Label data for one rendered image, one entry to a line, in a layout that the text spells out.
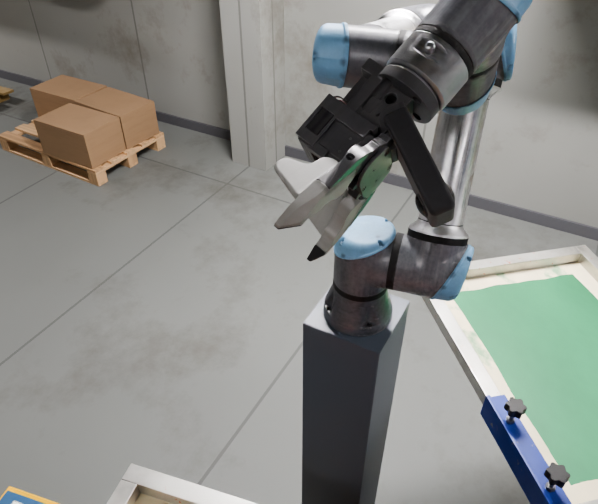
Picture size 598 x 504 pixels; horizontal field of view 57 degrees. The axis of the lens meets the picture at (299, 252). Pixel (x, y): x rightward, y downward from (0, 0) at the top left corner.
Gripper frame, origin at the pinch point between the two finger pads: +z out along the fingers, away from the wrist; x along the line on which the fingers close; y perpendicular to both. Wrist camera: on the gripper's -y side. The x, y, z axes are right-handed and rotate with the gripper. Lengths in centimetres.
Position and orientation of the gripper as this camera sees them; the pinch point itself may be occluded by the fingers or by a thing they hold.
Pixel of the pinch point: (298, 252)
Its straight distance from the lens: 55.0
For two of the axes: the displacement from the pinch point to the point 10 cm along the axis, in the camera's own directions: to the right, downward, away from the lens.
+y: -7.3, -6.1, 2.9
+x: -2.1, -2.1, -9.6
